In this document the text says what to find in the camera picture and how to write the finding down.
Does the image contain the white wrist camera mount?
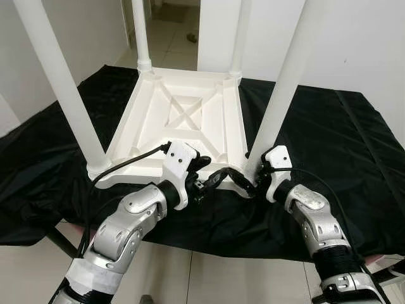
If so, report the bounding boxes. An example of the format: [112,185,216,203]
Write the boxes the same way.
[261,146,293,203]
[161,141,198,211]

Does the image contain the black table cloth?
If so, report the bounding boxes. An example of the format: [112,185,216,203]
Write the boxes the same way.
[0,63,405,260]

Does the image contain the white plastic table top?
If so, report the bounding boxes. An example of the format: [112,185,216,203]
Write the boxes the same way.
[87,63,254,191]

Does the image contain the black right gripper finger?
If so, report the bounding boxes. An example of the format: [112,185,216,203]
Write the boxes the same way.
[228,168,258,199]

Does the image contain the black metal table frame bar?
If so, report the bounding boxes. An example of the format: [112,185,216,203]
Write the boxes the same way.
[354,260,405,286]
[47,225,80,259]

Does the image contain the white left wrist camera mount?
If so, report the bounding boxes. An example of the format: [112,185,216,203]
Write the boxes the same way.
[161,141,198,211]

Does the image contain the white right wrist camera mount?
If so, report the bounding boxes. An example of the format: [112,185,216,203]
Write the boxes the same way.
[261,146,293,203]

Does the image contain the white door frame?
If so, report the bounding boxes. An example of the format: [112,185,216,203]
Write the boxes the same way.
[119,0,134,46]

